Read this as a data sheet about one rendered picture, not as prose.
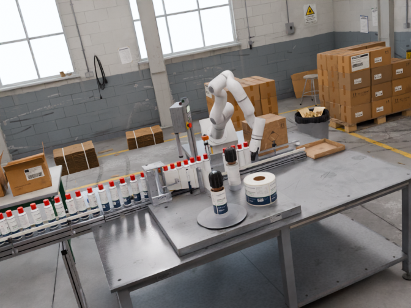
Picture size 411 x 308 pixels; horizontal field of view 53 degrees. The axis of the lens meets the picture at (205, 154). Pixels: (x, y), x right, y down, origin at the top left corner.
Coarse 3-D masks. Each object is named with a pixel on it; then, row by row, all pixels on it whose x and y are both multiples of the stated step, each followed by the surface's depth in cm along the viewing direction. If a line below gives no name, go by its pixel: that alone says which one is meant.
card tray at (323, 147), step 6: (324, 138) 358; (306, 144) 353; (312, 144) 355; (318, 144) 357; (324, 144) 355; (330, 144) 352; (336, 144) 345; (342, 144) 338; (306, 150) 348; (312, 150) 346; (318, 150) 343; (324, 150) 341; (330, 150) 332; (336, 150) 334; (312, 156) 333; (318, 156) 328
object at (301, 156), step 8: (304, 152) 332; (280, 160) 325; (288, 160) 328; (256, 168) 318; (264, 168) 321; (272, 168) 324; (176, 192) 298; (184, 192) 301; (128, 208) 287; (136, 208) 289; (144, 208) 292; (104, 216) 282; (112, 216) 284
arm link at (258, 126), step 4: (256, 120) 312; (260, 120) 311; (264, 120) 312; (252, 124) 320; (256, 124) 312; (260, 124) 312; (264, 124) 314; (252, 128) 321; (256, 128) 313; (260, 128) 312; (252, 132) 317; (256, 132) 313; (260, 132) 313
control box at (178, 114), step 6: (186, 102) 299; (174, 108) 289; (180, 108) 288; (174, 114) 291; (180, 114) 290; (186, 114) 295; (174, 120) 293; (180, 120) 292; (186, 120) 294; (174, 126) 294; (180, 126) 293; (186, 126) 293; (174, 132) 296; (180, 132) 295
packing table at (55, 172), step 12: (60, 168) 430; (60, 180) 402; (36, 192) 374; (48, 192) 368; (60, 192) 440; (0, 204) 361; (12, 204) 360; (24, 204) 367; (36, 204) 370; (72, 252) 393
